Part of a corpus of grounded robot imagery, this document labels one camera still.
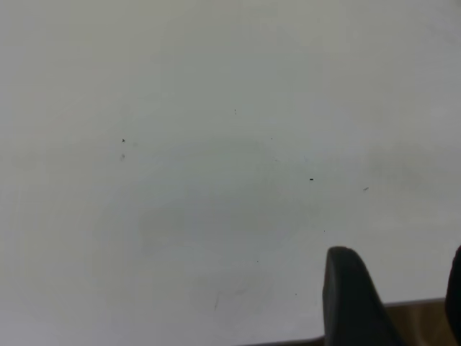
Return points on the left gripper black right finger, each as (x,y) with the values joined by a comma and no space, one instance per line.
(454,299)

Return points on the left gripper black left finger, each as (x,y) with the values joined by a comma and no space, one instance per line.
(353,299)

